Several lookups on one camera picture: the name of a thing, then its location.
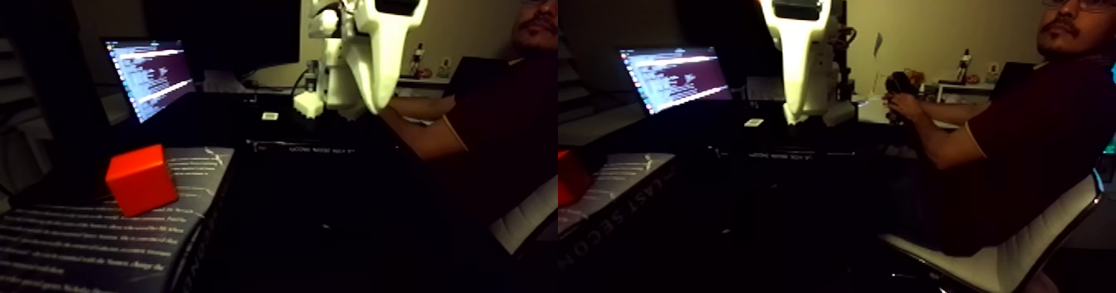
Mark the red cube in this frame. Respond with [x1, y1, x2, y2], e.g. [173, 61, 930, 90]
[105, 144, 180, 219]

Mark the black leader arm handle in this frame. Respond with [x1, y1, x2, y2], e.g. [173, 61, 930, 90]
[884, 71, 917, 126]

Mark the open laptop with lit screen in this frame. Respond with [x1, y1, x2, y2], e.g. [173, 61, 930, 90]
[101, 37, 198, 125]

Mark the pale paper sheet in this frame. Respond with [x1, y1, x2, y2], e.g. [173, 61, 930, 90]
[202, 70, 250, 94]

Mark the person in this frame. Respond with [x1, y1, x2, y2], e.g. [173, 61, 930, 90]
[440, 0, 559, 235]

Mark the black desk monitor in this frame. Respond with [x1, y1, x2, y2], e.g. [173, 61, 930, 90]
[142, 0, 303, 76]

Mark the black box with white print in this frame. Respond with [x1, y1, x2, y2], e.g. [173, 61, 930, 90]
[0, 146, 237, 293]

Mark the white office chair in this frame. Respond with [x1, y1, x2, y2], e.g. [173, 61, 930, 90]
[488, 174, 559, 256]

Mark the black strip with white print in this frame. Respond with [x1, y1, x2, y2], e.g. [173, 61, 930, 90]
[247, 139, 352, 154]

